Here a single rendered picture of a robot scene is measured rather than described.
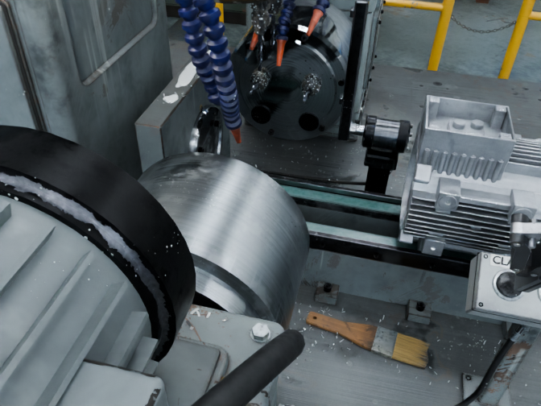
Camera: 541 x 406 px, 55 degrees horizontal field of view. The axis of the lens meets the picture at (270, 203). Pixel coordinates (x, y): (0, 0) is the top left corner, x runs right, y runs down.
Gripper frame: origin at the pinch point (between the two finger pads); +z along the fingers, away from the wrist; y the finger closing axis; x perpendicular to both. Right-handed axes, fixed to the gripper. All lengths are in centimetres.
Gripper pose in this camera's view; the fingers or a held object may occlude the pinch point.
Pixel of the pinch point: (534, 272)
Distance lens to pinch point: 60.2
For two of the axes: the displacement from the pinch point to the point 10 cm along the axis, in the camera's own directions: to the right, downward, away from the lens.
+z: 1.1, 3.1, 9.4
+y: -9.7, -1.7, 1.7
